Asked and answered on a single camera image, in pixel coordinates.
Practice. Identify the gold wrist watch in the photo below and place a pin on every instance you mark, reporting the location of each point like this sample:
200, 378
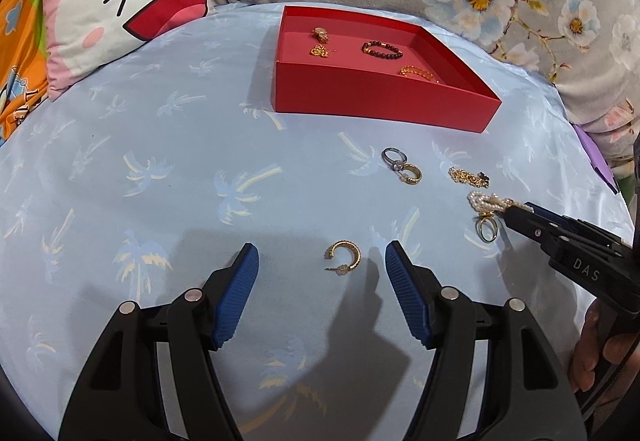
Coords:
320, 34

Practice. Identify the light blue palm sheet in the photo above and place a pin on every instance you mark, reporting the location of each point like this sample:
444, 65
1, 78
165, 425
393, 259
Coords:
151, 173

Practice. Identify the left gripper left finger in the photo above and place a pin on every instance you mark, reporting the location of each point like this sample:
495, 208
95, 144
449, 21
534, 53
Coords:
118, 395

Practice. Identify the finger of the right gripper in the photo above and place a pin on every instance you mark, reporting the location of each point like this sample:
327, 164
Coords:
550, 216
522, 220

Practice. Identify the gold chain black clover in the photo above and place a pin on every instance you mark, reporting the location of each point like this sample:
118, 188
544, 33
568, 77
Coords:
461, 176

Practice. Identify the silver hoop earring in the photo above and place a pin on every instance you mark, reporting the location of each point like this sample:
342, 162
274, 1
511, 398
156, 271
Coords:
394, 158

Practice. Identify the gold cuff bangle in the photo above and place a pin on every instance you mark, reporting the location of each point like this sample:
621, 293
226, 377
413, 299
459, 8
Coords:
409, 70

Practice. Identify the colourful cartoon bed sheet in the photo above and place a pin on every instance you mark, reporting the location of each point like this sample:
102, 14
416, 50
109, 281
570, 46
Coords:
23, 62

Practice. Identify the person right hand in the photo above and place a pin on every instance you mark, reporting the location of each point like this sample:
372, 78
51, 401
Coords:
587, 354

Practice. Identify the red open tray box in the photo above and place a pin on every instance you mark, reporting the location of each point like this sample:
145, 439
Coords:
355, 73

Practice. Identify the gold hoop earring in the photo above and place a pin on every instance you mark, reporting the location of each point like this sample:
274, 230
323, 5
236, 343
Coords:
346, 255
410, 174

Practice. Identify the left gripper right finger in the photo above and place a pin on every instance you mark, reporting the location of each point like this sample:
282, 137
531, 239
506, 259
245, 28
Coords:
494, 375

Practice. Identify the purple object at edge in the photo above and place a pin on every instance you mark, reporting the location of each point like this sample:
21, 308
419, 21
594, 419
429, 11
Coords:
596, 159

